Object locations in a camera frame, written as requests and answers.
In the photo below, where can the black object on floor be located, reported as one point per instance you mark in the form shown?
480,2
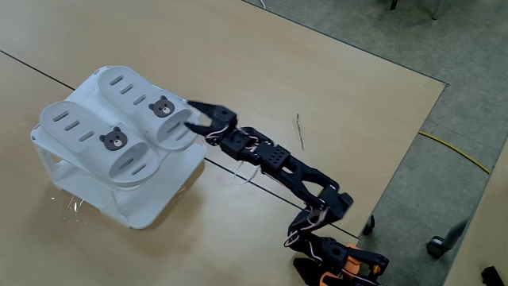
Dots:
492,276

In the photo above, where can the black table caster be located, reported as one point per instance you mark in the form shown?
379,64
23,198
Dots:
369,225

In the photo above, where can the clear tape piece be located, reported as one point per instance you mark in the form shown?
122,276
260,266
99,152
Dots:
75,204

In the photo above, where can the small black furniture foot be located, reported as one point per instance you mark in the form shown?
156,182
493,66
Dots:
393,4

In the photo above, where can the white bear slipper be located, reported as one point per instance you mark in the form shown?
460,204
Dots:
91,147
139,89

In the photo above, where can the grey leg with caster wheel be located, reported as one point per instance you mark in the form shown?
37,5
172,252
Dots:
436,247

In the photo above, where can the thin silver strip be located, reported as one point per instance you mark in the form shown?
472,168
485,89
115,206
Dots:
299,131

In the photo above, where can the grey metal furniture leg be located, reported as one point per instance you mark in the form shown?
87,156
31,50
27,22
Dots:
437,10

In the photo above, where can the white plastic shelf box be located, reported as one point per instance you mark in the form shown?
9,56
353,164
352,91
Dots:
158,190

